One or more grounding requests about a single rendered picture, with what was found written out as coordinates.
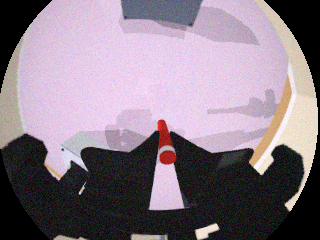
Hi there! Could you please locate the red peg with white band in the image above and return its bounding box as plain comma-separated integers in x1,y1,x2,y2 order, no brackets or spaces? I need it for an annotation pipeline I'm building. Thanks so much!
159,120,177,165

